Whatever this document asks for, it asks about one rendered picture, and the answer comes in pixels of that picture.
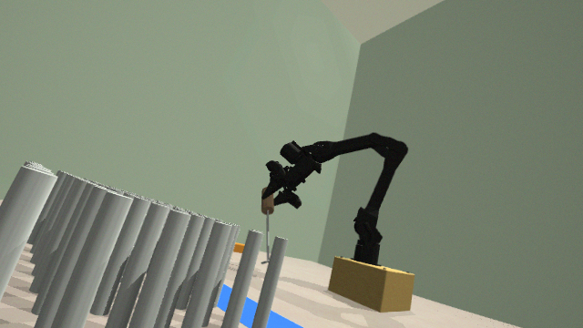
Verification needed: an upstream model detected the blue taped strip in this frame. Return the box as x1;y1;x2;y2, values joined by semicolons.
217;284;303;328

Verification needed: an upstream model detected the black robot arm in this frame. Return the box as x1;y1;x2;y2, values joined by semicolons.
280;133;408;267

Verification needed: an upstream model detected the orange flat bar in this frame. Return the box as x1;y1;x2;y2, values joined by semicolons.
233;242;245;253

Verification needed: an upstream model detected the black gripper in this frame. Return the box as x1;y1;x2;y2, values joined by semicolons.
261;160;306;209

